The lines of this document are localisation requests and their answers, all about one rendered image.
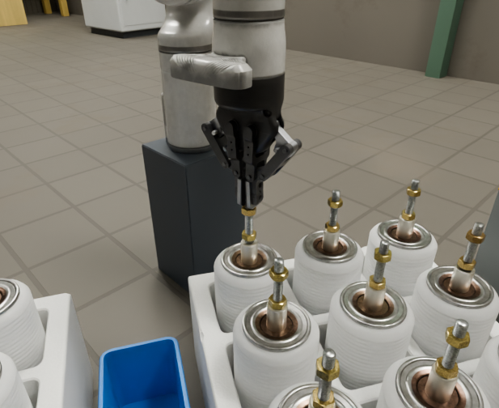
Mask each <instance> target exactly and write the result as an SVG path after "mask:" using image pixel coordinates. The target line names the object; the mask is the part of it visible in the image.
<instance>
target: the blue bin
mask: <svg viewBox="0 0 499 408"><path fill-rule="evenodd" d="M98 408H190V404H189V399H188V391H187V386H186V382H185V377H184V369H183V364H182V359H181V355H180V347H179V343H178V341H177V340H176V339H175V338H172V337H165V338H158V339H154V340H150V341H146V342H139V343H135V344H132V345H128V346H121V347H117V348H113V349H110V350H107V351H105V352H104V353H103V354H102V355H101V356H100V359H99V397H98Z"/></svg>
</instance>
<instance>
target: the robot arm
mask: <svg viewBox="0 0 499 408"><path fill-rule="evenodd" d="M155 1H156V2H160V3H162V4H164V5H166V18H165V21H164V23H163V26H162V27H161V29H160V30H159V32H158V35H157V40H158V48H159V63H160V70H161V78H162V86H163V93H162V94H161V99H162V107H163V121H164V129H165V137H166V143H168V147H169V148H170V149H171V150H172V151H175V152H178V153H182V154H198V153H203V152H207V151H210V150H213V151H214V154H215V155H216V156H217V158H218V161H219V163H220V164H221V165H222V167H223V168H229V169H230V170H231V171H232V173H233V175H234V176H235V196H236V198H237V203H238V204H239V205H241V206H244V205H245V199H246V207H247V208H249V209H253V208H254V207H256V206H258V205H259V204H260V202H262V200H263V198H264V191H263V190H264V181H266V180H267V179H269V178H270V177H271V176H274V175H276V174H277V173H278V172H279V171H280V170H281V169H282V168H283V167H284V166H285V165H286V164H287V163H288V162H289V160H290V159H291V158H292V157H293V156H294V155H295V154H296V153H297V152H298V151H299V149H300V148H301V147H302V142H301V141H300V140H299V139H298V138H295V139H294V140H293V139H292V138H291V137H290V136H289V135H288V134H287V133H286V132H285V131H284V127H285V123H284V120H283V118H282V115H281V106H282V104H283V100H284V89H285V49H286V40H285V19H284V17H285V0H155ZM216 104H217V105H218V109H217V111H216ZM275 140H276V144H275V146H274V149H273V151H274V152H275V155H274V156H273V157H272V158H271V159H270V160H269V162H267V158H268V157H269V152H270V147H271V145H272V144H273V143H274V141H275ZM223 147H224V148H225V149H226V151H227V153H228V157H227V155H226V152H225V151H224V150H223Z"/></svg>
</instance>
